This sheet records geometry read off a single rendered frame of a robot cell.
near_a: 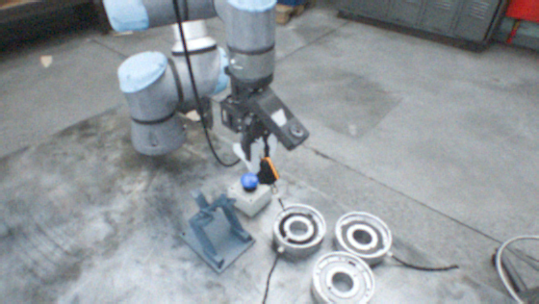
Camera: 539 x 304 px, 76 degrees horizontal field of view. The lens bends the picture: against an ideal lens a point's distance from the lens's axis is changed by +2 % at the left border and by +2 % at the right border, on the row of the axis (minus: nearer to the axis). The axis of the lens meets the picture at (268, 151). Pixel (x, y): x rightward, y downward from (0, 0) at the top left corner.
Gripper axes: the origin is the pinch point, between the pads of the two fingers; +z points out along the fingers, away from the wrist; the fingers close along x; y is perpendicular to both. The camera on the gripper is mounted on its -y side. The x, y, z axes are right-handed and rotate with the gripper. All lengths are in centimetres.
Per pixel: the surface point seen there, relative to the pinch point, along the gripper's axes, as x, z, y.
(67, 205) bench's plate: 28.8, 13.2, 33.3
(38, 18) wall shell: -69, 80, 387
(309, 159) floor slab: -97, 93, 53
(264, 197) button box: -0.7, 10.2, 0.5
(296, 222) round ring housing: -0.9, 11.1, -8.7
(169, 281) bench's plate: 24.1, 13.2, 1.1
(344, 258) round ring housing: 0.1, 10.2, -20.6
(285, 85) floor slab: -157, 93, 124
